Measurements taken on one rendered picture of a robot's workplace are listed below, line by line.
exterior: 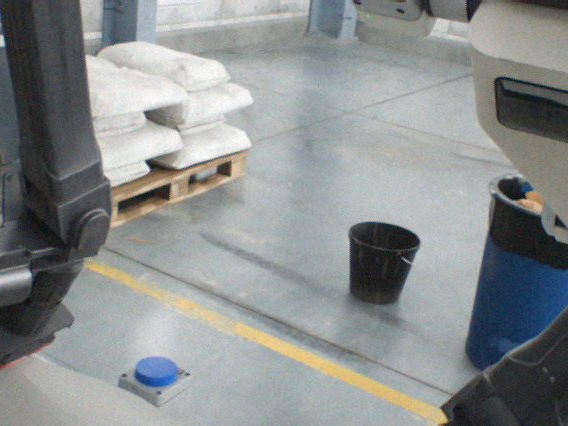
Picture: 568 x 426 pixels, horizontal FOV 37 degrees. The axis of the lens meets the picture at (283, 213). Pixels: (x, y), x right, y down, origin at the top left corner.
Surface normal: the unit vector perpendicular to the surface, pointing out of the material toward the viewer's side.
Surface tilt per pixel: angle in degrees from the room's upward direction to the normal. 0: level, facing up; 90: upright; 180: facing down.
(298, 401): 0
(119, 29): 90
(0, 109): 90
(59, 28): 103
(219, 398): 0
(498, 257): 92
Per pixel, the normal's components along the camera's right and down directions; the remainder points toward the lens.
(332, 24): -0.54, 0.25
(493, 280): -0.91, 0.09
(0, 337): 0.51, -0.66
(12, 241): 0.29, -0.82
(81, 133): 0.73, 0.44
